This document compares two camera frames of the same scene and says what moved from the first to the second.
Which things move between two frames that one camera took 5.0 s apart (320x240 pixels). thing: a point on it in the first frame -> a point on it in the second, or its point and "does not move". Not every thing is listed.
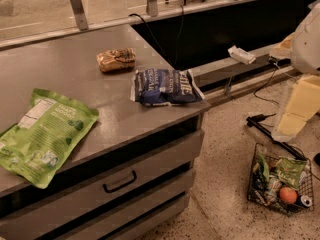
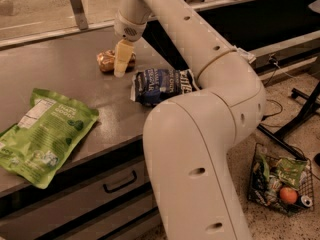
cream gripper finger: (303, 104) -> (126, 30)
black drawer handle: (124, 184) does not move
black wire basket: (284, 184) does not move
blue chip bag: (163, 87) does not move
